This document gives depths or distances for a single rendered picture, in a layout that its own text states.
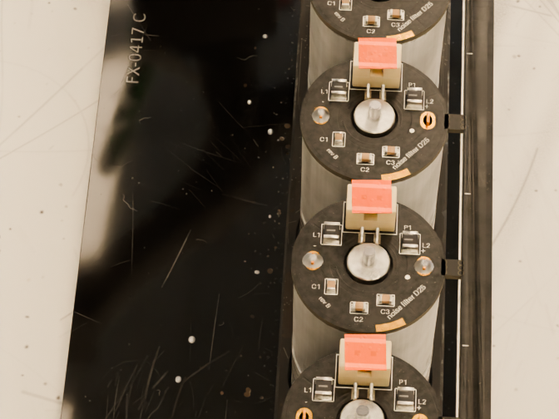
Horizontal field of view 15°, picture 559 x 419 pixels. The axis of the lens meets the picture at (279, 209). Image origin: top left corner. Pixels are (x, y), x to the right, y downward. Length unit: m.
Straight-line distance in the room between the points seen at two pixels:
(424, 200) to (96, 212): 0.07
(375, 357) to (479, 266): 0.03
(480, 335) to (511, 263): 0.08
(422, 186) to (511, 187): 0.07
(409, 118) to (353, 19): 0.02
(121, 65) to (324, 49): 0.06
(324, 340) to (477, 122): 0.05
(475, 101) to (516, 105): 0.08
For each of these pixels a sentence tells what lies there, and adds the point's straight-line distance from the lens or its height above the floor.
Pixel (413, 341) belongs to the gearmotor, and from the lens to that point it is 0.35.
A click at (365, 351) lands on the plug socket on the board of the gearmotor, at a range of 0.33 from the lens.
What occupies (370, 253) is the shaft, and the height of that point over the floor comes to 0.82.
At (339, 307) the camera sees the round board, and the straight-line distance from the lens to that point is 0.34.
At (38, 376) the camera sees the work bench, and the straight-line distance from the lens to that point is 0.41.
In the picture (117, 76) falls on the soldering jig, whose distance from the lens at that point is 0.43.
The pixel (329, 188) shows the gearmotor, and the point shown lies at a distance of 0.36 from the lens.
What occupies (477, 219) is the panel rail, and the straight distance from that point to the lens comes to 0.35.
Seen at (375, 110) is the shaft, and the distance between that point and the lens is 0.35.
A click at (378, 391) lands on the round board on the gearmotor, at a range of 0.33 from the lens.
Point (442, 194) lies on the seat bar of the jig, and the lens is 0.40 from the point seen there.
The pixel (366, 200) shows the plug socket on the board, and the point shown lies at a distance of 0.34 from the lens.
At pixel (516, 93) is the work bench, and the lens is 0.44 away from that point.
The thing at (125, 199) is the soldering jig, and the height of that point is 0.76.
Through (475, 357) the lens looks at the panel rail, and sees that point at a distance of 0.34.
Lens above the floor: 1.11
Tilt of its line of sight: 60 degrees down
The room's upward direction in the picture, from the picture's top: straight up
